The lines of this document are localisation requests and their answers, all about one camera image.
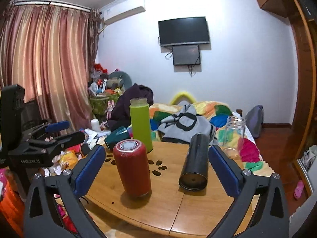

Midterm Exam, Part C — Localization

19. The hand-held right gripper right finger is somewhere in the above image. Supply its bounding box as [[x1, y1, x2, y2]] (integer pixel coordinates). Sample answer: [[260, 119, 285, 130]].
[[205, 144, 290, 238]]

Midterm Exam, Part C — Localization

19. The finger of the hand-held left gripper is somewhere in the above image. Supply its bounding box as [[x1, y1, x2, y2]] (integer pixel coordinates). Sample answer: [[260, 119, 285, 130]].
[[23, 120, 70, 140], [26, 131, 86, 152]]

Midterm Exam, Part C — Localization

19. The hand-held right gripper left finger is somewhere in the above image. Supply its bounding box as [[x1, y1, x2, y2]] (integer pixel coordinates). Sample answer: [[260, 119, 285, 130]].
[[23, 144, 107, 238]]

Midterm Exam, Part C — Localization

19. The red cup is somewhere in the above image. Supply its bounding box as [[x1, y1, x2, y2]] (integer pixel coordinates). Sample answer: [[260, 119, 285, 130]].
[[113, 139, 152, 198]]

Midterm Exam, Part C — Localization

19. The black cup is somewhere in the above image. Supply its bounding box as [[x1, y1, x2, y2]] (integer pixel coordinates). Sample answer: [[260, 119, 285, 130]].
[[179, 132, 209, 191]]

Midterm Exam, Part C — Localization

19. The teal cup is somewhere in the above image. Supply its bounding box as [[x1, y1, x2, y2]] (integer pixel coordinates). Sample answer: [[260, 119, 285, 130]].
[[104, 126, 131, 150]]

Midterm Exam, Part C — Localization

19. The white crumpled paper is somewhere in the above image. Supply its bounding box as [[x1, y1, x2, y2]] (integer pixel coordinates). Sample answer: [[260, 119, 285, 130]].
[[79, 128, 109, 149]]

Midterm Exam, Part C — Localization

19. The yellow snack packet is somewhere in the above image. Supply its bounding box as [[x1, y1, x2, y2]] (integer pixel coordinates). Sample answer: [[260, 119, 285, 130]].
[[59, 150, 79, 170]]

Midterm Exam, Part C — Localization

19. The small white bottle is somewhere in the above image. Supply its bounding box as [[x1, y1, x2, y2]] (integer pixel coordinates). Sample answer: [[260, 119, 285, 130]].
[[90, 118, 101, 132]]

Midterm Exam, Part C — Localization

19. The colourful patchwork blanket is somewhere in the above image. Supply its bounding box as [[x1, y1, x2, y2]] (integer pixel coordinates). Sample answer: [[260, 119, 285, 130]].
[[149, 100, 269, 173]]

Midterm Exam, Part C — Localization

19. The clear glass jar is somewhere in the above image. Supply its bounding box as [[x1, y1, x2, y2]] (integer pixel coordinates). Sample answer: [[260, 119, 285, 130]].
[[222, 116, 246, 159]]

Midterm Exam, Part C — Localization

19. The green basket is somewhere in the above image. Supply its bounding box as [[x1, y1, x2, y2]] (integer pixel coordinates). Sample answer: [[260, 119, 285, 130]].
[[90, 95, 119, 116]]

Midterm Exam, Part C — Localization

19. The pink rabbit toy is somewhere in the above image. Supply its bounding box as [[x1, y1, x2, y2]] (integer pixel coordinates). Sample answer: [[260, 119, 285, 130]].
[[106, 100, 116, 119]]

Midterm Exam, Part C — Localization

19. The pile of toys and packets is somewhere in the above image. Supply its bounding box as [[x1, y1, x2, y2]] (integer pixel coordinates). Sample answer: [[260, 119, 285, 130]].
[[89, 63, 124, 98]]

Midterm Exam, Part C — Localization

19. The dark purple jacket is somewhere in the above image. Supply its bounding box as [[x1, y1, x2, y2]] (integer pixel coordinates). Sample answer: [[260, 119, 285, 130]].
[[108, 83, 154, 131]]

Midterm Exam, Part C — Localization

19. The grey and black garment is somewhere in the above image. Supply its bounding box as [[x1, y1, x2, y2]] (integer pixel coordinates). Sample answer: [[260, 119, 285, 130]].
[[158, 104, 216, 145]]

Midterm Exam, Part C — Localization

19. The green bottle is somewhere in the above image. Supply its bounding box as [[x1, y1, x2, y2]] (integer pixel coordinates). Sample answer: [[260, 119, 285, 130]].
[[129, 98, 153, 153]]

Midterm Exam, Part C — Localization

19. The pink curtain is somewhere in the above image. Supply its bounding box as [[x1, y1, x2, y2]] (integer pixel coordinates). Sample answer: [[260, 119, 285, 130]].
[[0, 4, 101, 131]]

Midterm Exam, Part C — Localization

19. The pink slipper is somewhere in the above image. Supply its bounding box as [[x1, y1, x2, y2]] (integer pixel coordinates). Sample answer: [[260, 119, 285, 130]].
[[293, 180, 305, 200]]

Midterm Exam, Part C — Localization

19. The grey round cushion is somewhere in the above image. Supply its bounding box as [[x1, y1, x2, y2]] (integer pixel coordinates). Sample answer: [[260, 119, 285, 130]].
[[108, 71, 132, 90]]

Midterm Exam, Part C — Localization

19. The orange bag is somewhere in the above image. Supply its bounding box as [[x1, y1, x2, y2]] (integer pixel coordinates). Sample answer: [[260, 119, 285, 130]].
[[0, 178, 25, 236]]

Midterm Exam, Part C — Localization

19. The yellow curved cushion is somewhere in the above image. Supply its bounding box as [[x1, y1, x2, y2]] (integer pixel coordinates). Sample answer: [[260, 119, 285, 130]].
[[170, 91, 197, 105]]

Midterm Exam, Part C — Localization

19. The white cabinet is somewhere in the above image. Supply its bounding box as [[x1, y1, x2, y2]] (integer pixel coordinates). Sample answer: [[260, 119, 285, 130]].
[[288, 196, 317, 238]]

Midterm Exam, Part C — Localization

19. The curtain rod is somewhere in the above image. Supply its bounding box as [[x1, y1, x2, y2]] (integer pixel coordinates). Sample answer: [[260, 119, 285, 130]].
[[10, 0, 91, 12]]

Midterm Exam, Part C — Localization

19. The small black monitor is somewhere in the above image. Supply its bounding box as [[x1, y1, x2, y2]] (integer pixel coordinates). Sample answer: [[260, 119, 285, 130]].
[[172, 45, 201, 66]]

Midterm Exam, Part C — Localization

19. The wooden wardrobe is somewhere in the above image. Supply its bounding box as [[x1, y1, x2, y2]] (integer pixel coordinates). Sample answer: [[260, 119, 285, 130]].
[[251, 0, 317, 199]]

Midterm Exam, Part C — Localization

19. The white air conditioner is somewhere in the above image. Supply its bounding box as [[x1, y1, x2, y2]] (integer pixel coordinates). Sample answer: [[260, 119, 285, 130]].
[[100, 0, 146, 25]]

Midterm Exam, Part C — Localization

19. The black wall television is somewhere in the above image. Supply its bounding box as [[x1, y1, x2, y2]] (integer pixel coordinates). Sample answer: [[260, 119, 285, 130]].
[[158, 16, 211, 47]]

